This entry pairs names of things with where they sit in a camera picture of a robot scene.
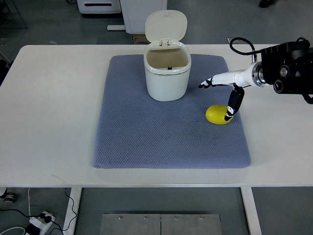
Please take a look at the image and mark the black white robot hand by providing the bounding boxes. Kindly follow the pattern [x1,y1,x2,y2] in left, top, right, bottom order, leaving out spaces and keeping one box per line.
[199,62,268,121]

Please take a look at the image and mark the yellow lemon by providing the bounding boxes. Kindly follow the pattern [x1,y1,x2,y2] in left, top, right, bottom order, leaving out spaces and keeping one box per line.
[205,105,233,125]

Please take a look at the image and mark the white trash bin with lid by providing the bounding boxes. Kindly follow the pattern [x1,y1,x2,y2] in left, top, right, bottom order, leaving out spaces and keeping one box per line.
[144,10,191,101]

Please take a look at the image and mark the cardboard box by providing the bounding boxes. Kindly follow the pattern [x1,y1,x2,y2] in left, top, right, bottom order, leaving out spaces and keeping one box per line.
[133,34,150,45]

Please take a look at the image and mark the white right table leg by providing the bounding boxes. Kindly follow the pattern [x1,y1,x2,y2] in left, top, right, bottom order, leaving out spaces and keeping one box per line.
[241,187,262,235]

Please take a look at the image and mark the white table leg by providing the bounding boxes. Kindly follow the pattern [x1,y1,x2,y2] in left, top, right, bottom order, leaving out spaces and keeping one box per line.
[241,187,262,235]
[62,187,82,235]

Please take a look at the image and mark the blue textured mat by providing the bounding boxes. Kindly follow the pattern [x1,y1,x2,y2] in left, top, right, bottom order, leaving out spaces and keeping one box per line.
[92,54,251,169]

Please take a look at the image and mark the white cabinet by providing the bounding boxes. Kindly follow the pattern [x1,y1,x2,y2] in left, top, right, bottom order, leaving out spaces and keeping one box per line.
[107,0,167,34]

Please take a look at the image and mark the white machine with black slot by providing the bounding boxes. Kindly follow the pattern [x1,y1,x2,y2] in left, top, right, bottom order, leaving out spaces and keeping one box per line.
[77,0,121,14]

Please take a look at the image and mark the grey metal floor plate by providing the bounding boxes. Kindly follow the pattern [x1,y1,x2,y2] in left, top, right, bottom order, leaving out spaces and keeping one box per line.
[100,213,222,235]

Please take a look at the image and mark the white left table leg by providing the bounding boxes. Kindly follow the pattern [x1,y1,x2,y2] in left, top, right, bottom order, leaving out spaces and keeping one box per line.
[62,187,82,235]

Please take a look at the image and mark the white power strip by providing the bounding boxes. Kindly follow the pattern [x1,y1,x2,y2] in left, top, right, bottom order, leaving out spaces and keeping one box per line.
[29,211,55,235]

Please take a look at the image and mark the caster wheel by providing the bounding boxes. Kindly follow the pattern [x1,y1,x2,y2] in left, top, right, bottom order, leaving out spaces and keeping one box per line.
[0,188,17,203]

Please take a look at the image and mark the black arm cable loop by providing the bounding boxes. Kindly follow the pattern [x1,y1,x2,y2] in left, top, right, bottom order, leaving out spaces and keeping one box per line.
[229,37,262,62]

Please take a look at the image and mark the black floor cable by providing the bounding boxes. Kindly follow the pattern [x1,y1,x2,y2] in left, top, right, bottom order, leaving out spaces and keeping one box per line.
[0,188,78,235]

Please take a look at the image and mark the white floor cable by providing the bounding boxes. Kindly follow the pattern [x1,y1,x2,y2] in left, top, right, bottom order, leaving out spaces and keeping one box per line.
[0,188,32,235]

